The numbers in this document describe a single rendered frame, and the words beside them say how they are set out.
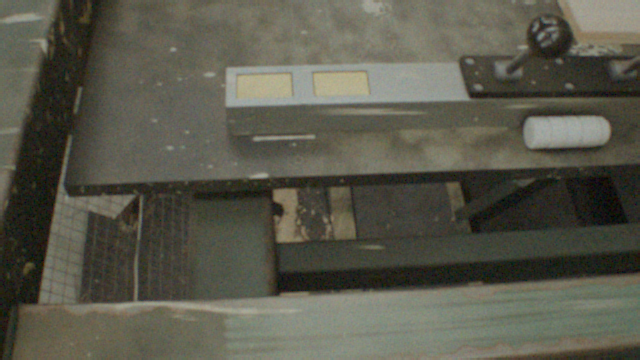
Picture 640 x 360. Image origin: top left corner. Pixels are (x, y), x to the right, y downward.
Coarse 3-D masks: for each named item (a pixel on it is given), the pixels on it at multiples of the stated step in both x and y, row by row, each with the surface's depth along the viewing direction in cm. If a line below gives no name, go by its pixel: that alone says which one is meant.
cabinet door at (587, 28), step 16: (560, 0) 75; (576, 0) 73; (592, 0) 74; (608, 0) 74; (624, 0) 74; (576, 16) 72; (592, 16) 72; (608, 16) 72; (624, 16) 72; (576, 32) 72; (592, 32) 70; (608, 32) 71; (624, 32) 71
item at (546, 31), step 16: (544, 16) 50; (560, 16) 50; (528, 32) 50; (544, 32) 49; (560, 32) 49; (528, 48) 51; (544, 48) 50; (560, 48) 49; (496, 64) 60; (512, 64) 58; (512, 80) 60
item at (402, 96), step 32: (352, 64) 62; (384, 64) 62; (416, 64) 63; (448, 64) 63; (320, 96) 60; (352, 96) 60; (384, 96) 60; (416, 96) 60; (448, 96) 60; (256, 128) 61; (288, 128) 61; (320, 128) 62; (352, 128) 62; (384, 128) 62; (416, 128) 63
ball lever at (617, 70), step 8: (608, 64) 62; (616, 64) 61; (624, 64) 61; (632, 64) 59; (608, 72) 62; (616, 72) 61; (624, 72) 61; (632, 72) 61; (616, 80) 61; (624, 80) 61
